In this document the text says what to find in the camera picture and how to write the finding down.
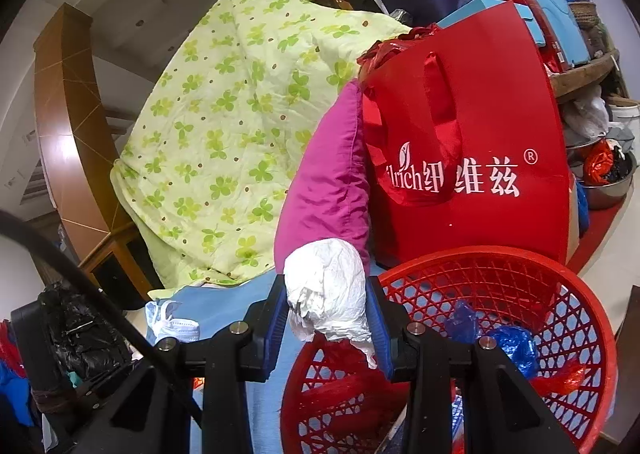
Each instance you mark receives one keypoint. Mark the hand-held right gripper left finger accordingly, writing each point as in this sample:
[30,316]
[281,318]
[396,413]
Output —
[275,319]

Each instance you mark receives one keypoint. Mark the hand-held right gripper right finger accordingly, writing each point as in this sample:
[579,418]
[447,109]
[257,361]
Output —
[380,326]

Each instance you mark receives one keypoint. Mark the white plastic bag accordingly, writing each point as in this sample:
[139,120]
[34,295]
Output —
[590,113]
[325,284]

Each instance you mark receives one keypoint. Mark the red plastic mesh basket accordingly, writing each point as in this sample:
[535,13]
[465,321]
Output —
[500,284]

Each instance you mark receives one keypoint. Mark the blue plastic bag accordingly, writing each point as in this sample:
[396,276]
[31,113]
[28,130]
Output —
[515,341]

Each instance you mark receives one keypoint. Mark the orange-red plastic bag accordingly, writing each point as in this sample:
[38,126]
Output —
[565,376]

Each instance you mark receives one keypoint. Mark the red jacket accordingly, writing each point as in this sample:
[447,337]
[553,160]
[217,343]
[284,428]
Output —
[7,339]

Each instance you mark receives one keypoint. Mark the blue jacket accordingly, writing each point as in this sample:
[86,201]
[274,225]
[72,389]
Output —
[12,394]

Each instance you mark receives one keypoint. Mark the blue blanket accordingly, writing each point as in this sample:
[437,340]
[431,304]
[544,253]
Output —
[225,304]

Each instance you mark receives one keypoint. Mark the black puffer jacket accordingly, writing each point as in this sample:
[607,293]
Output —
[85,339]

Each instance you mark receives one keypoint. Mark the wooden cabinet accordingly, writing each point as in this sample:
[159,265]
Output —
[115,274]

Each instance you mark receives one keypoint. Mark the pink pillow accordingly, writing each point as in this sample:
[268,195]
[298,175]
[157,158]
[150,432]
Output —
[330,184]

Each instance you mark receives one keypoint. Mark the green clover print quilt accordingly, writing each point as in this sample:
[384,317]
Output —
[225,133]

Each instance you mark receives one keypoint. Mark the wooden pillar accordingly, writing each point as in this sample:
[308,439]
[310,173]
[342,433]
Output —
[65,133]

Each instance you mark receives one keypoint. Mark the red fabric tote bag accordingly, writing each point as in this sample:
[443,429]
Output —
[475,108]

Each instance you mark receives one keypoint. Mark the steel basin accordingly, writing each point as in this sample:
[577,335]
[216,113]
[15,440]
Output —
[607,191]

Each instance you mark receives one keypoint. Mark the orange plastic bag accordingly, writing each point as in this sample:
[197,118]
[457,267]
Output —
[597,161]

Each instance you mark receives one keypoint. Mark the red knotted plastic bag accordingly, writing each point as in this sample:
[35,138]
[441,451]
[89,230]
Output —
[395,46]

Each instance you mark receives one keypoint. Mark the round bamboo tray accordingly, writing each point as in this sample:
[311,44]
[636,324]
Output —
[585,78]

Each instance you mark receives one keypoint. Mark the white bucket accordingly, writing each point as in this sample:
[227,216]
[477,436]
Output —
[625,116]

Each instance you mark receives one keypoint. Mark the light blue flat box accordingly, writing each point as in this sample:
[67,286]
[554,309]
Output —
[500,13]

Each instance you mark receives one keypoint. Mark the red cardboard box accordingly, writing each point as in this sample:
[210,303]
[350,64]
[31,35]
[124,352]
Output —
[537,28]

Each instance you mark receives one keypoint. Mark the blue plastic storage bin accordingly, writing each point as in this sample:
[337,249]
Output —
[555,13]

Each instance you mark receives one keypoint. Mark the woven basket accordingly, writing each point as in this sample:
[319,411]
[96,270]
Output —
[582,11]

